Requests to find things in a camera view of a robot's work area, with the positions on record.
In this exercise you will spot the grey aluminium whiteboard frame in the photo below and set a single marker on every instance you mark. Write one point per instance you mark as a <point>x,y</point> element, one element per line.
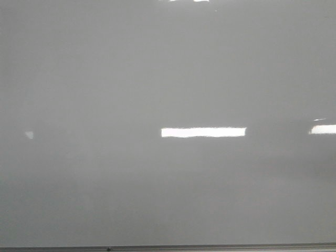
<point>243,247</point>

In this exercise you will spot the white glossy whiteboard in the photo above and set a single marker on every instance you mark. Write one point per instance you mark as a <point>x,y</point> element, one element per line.
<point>167,123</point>

